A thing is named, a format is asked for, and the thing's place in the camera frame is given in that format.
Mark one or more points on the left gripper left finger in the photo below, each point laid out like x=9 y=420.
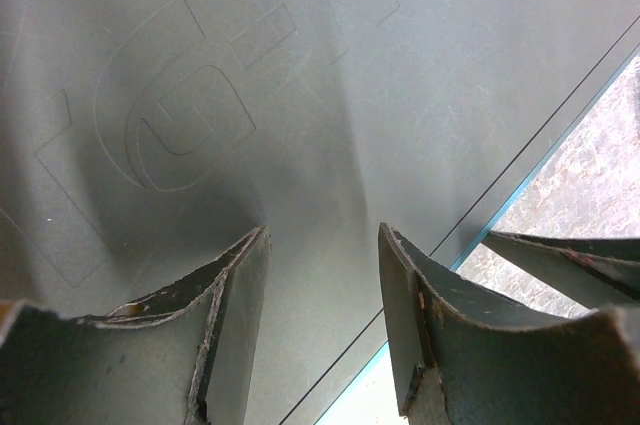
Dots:
x=183 y=354

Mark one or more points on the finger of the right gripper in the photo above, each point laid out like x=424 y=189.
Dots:
x=594 y=271

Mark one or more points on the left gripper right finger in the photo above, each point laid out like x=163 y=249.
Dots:
x=464 y=354

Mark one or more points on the dark blue network switch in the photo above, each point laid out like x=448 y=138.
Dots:
x=141 y=138

